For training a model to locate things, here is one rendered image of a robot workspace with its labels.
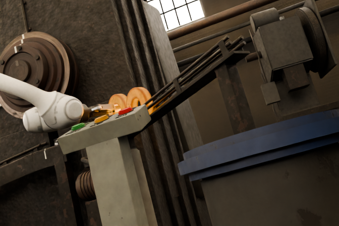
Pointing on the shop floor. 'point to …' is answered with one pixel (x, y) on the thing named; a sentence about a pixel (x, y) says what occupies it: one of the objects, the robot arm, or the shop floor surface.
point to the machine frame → (92, 90)
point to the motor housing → (87, 184)
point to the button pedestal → (112, 165)
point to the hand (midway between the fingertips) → (118, 107)
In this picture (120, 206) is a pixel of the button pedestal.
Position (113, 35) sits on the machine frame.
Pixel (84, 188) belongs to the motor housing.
